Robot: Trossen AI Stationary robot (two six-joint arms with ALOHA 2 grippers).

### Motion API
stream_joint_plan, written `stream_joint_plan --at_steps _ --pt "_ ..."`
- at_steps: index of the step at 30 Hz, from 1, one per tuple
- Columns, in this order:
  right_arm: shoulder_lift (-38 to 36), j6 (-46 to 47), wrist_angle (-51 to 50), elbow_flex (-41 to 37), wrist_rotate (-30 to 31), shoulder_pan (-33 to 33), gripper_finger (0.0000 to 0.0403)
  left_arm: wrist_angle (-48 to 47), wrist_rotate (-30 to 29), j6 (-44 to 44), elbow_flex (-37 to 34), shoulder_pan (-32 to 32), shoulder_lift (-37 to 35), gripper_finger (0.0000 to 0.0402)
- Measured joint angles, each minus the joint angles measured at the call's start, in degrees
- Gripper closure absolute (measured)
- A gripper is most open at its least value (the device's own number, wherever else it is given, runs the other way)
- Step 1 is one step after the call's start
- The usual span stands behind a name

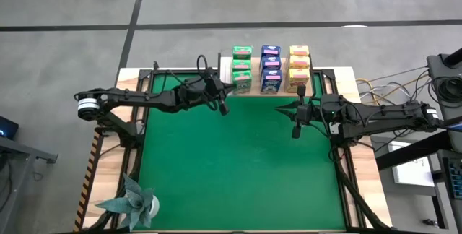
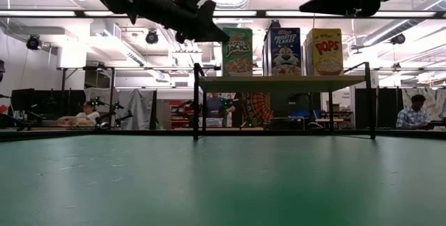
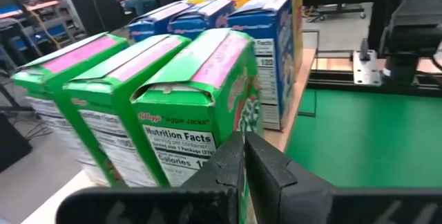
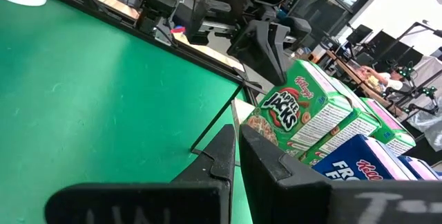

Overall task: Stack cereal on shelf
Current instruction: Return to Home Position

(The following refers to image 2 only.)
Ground red storage shelving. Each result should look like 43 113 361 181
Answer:
169 100 194 130

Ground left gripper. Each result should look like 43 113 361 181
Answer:
134 0 231 43

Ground person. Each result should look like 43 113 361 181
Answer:
205 92 233 128
395 94 436 130
57 100 101 127

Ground green Apple Jacks cereal box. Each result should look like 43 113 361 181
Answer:
222 27 254 77

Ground grey draped cloth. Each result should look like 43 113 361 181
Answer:
83 86 157 131

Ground black partition panel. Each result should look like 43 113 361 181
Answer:
354 86 402 130
10 88 87 129

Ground floral patterned cloth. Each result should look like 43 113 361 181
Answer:
400 86 446 122

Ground black ceiling spotlight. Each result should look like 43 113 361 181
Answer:
390 33 407 46
26 34 43 52
145 29 160 45

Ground black metal rack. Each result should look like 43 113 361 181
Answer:
57 66 116 130

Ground black overhead rig frame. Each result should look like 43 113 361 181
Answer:
0 8 446 19

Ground black robot arms with lights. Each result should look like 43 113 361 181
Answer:
86 96 134 130

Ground blue Frosted Flakes cereal box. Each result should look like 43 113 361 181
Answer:
263 27 302 77

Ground orange patterned cloth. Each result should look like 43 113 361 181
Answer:
240 92 274 128

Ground wooden shelf with black frame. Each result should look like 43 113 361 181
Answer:
192 61 377 141

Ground yellow Corn Pops cereal box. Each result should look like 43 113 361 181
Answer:
302 27 344 77

